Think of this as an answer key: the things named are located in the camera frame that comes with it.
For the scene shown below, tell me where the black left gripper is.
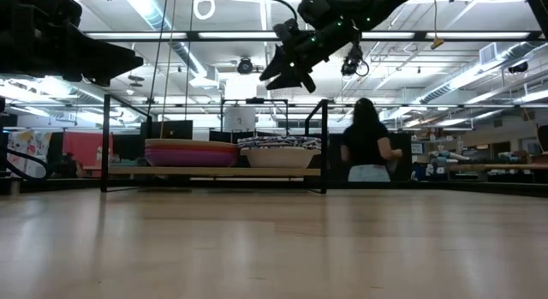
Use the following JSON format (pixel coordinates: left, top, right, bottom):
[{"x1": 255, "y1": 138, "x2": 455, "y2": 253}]
[{"x1": 0, "y1": 0, "x2": 145, "y2": 87}]

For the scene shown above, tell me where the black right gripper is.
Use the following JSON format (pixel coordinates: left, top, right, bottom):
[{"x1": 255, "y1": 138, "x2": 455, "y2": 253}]
[{"x1": 259, "y1": 18, "x2": 360, "y2": 94}]

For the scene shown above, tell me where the red partition curtain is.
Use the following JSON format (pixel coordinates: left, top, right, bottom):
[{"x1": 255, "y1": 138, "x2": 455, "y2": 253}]
[{"x1": 62, "y1": 131, "x2": 114, "y2": 178}]

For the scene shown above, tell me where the black monitor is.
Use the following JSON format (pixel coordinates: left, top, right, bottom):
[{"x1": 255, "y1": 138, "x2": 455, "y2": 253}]
[
  {"x1": 208, "y1": 129, "x2": 241, "y2": 144},
  {"x1": 140, "y1": 120, "x2": 194, "y2": 141},
  {"x1": 328, "y1": 132, "x2": 343, "y2": 180},
  {"x1": 400, "y1": 132, "x2": 414, "y2": 182}
]

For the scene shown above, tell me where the person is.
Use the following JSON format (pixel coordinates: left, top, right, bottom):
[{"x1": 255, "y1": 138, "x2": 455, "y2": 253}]
[{"x1": 340, "y1": 97, "x2": 404, "y2": 183}]

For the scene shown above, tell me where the colourful poster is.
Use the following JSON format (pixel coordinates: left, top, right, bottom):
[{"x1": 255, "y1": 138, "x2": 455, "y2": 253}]
[{"x1": 6, "y1": 129, "x2": 53, "y2": 163}]

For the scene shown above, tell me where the yellow hanging connector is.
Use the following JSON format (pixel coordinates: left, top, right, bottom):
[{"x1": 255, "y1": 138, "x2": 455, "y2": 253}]
[{"x1": 430, "y1": 0, "x2": 446, "y2": 51}]

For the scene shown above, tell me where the white ceiling vent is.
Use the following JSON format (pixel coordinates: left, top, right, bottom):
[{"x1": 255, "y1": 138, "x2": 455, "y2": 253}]
[{"x1": 479, "y1": 42, "x2": 498, "y2": 65}]

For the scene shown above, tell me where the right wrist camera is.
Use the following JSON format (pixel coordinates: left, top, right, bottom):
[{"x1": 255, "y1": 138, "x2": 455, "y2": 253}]
[{"x1": 272, "y1": 18, "x2": 301, "y2": 45}]

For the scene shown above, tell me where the black background rig frame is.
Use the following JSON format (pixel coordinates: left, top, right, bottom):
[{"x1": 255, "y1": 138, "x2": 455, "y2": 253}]
[{"x1": 219, "y1": 97, "x2": 290, "y2": 135}]

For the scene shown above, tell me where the long black cable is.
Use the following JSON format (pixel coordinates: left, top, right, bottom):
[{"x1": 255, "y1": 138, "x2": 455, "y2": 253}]
[{"x1": 147, "y1": 0, "x2": 170, "y2": 120}]

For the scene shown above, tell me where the black ceiling camera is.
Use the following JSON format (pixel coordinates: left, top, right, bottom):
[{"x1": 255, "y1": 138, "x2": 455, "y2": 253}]
[{"x1": 340, "y1": 45, "x2": 370, "y2": 78}]

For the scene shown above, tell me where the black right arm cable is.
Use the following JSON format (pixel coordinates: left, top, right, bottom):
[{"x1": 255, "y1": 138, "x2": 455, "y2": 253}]
[{"x1": 250, "y1": 0, "x2": 301, "y2": 22}]

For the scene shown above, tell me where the white hanging ring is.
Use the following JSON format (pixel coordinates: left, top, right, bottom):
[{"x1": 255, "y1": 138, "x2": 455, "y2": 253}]
[{"x1": 193, "y1": 0, "x2": 217, "y2": 21}]

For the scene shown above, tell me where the thick black hose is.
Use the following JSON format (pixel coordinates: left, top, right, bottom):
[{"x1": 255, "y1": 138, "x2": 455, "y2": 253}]
[{"x1": 0, "y1": 147, "x2": 55, "y2": 182}]

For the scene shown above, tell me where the wooden shelf with black frame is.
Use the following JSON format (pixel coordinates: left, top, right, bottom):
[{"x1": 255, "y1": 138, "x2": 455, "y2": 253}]
[{"x1": 100, "y1": 93, "x2": 330, "y2": 195}]

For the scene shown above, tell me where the black metal rig frame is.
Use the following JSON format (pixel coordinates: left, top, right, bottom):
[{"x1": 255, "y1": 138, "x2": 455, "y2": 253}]
[{"x1": 0, "y1": 176, "x2": 548, "y2": 198}]

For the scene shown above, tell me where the silver ventilation duct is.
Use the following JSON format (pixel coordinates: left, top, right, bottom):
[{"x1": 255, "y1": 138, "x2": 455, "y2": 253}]
[{"x1": 421, "y1": 41, "x2": 548, "y2": 104}]

